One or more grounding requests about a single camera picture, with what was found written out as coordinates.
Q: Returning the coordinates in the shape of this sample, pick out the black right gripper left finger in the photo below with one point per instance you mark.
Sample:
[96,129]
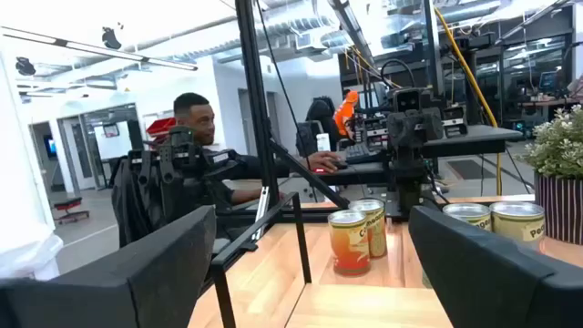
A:
[114,296]

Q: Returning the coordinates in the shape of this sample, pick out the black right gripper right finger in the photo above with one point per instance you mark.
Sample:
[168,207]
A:
[501,291]

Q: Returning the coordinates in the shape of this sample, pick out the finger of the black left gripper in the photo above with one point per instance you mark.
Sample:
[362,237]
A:
[396,130]
[433,125]

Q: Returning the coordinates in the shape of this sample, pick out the green labelled can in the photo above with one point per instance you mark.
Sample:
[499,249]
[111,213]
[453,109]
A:
[517,223]

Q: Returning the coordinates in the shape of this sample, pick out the yellow-green Peaches can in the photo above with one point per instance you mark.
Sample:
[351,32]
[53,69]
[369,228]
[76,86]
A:
[467,213]

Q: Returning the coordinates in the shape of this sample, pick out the orange labelled can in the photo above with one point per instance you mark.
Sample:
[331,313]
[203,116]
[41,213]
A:
[350,246]

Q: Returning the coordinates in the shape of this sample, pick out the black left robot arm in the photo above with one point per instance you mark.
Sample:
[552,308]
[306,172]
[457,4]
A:
[407,182]

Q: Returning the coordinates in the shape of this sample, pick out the black-framed wooden shelf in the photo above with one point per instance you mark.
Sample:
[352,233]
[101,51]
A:
[364,310]

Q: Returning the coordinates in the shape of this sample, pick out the black desk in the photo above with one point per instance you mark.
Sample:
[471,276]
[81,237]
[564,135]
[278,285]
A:
[473,136]

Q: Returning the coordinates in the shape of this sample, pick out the black keyboard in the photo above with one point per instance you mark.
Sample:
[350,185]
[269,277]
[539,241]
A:
[362,154]

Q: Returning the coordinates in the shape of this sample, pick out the person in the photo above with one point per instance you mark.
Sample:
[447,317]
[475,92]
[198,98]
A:
[196,118]
[345,114]

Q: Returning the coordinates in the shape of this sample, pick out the black side table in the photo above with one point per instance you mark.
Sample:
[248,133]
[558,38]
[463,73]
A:
[360,173]

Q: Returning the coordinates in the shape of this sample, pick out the black mouse, red light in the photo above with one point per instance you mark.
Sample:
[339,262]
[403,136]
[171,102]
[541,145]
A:
[339,165]

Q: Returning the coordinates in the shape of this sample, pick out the white bottle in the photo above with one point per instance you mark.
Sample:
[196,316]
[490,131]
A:
[323,142]

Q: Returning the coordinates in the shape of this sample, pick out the black office chair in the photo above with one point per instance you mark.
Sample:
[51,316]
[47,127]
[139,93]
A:
[321,120]

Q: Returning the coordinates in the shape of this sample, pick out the person's hand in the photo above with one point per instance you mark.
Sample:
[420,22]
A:
[323,161]

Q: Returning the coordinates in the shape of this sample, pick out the low black stool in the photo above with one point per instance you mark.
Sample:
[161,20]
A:
[69,207]

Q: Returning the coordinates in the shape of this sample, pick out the potted plant, striped pot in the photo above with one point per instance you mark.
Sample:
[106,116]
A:
[562,205]

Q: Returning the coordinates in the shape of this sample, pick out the computer monitor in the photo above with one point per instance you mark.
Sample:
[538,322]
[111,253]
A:
[548,81]

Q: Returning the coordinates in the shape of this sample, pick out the red storage bins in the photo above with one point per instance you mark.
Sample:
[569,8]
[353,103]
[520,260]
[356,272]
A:
[160,127]

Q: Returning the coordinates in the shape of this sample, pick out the ceiling light bar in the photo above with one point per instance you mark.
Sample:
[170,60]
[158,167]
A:
[100,51]

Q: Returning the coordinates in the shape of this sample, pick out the black ceiling fixture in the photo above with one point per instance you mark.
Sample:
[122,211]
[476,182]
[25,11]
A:
[25,66]
[110,38]

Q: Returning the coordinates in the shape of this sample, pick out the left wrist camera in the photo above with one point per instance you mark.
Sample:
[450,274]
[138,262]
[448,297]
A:
[406,100]

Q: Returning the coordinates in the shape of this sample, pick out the black aluminium rig frame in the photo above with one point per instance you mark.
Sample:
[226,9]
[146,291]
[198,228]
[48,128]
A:
[255,91]

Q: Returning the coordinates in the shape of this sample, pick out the wall-mounted screen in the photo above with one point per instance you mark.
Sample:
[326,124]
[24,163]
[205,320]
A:
[50,146]

